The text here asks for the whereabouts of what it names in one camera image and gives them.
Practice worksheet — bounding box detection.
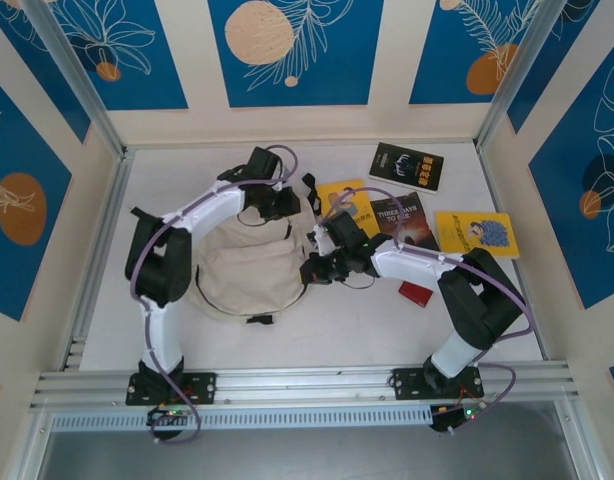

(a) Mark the yellow book with boy cartoon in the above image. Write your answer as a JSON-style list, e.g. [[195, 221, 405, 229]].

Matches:
[[314, 178, 378, 234]]

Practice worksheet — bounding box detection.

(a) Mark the beige canvas backpack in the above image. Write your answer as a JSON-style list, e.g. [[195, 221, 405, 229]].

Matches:
[[130, 172, 323, 327]]

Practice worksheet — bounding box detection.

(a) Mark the dark Three Days book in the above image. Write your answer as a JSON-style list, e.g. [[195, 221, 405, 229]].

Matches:
[[369, 191, 441, 254]]

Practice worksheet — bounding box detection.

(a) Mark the black book with gold title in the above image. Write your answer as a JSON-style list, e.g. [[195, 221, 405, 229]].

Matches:
[[367, 141, 446, 195]]

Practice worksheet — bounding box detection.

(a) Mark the yellow book with blue figure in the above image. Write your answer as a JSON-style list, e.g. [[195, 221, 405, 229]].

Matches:
[[433, 209, 521, 260]]

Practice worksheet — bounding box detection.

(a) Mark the red wallet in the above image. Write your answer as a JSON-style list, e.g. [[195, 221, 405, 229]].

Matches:
[[399, 280, 433, 308]]

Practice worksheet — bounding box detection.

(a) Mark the small circuit board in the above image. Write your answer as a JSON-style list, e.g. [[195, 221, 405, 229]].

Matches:
[[145, 405, 192, 427], [429, 403, 489, 434]]

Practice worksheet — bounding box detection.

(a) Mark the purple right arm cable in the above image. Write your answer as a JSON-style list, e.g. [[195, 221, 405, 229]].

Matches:
[[320, 186, 534, 436]]

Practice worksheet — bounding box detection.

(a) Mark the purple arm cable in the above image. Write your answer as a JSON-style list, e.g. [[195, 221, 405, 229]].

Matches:
[[129, 143, 302, 446], [320, 186, 534, 436]]

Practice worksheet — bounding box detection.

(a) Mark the long aluminium frame rail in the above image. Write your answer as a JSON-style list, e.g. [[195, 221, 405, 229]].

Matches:
[[29, 360, 583, 410]]

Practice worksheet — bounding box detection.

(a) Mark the white slotted cable duct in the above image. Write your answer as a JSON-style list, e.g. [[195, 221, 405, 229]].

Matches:
[[50, 403, 434, 434]]

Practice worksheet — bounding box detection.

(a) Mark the aluminium side rail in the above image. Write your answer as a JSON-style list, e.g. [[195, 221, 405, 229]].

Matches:
[[474, 144, 551, 362], [59, 147, 134, 372]]

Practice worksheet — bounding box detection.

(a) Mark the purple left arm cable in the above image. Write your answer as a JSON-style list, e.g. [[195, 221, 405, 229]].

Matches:
[[129, 143, 302, 446]]

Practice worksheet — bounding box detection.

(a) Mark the aluminium frame post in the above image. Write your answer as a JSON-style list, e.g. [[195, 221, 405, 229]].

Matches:
[[20, 0, 128, 157], [475, 0, 574, 154]]

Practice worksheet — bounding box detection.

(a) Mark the aluminium frame leg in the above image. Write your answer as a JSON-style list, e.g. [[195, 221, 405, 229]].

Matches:
[[554, 399, 606, 480], [9, 407, 56, 480]]

